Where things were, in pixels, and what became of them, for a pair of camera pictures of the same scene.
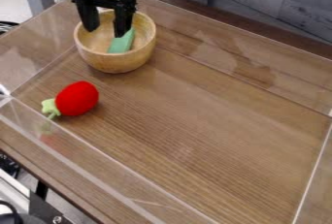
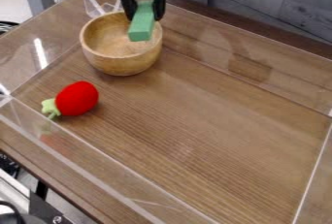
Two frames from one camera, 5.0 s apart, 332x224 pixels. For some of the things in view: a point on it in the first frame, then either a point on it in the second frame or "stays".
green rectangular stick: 120,44 → 143,21
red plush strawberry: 75,100 stays
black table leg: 41,190 stays
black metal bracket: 44,210 stays
